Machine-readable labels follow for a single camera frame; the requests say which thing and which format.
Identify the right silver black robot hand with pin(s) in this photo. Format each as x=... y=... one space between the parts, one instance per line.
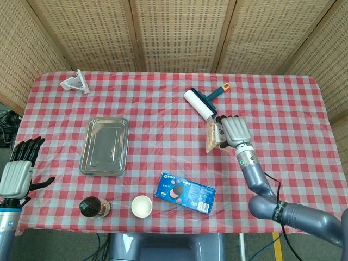
x=236 y=130

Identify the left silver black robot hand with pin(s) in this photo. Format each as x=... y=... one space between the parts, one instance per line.
x=15 y=176

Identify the clear plastic snack bag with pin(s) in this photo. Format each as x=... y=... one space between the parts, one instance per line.
x=212 y=136

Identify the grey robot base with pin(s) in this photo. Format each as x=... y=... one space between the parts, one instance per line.
x=168 y=247

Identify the stainless steel rectangular tray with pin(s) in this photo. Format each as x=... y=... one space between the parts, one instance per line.
x=106 y=146

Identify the red white checkered tablecloth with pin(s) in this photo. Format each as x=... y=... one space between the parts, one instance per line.
x=163 y=108

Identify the blue Oreo cookie box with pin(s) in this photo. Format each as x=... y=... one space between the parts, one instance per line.
x=185 y=193

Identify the brown glass bottle with label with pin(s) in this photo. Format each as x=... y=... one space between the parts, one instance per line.
x=93 y=207

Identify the woven bamboo folding screen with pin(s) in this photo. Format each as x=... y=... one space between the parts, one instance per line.
x=176 y=32

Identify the white table leg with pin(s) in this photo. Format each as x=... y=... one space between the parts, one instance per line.
x=242 y=247

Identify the white paper cup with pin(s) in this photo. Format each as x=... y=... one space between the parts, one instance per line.
x=141 y=206

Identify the white plastic bracket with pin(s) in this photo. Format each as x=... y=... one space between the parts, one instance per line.
x=76 y=83

